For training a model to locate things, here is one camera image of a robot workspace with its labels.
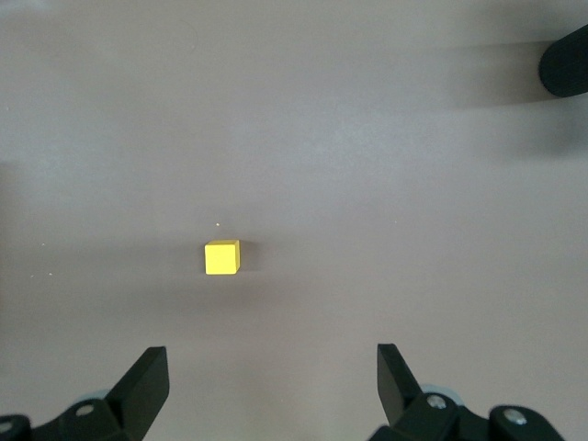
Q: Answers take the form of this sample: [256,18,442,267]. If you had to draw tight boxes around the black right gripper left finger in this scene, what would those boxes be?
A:
[0,345,170,441]

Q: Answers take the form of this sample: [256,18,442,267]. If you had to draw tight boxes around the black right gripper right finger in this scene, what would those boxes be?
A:
[367,343,566,441]

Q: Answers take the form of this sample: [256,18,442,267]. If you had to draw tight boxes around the yellow wooden cube block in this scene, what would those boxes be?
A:
[203,238,242,277]

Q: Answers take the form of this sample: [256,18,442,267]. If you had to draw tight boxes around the black round foam object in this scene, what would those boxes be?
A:
[537,22,588,100]

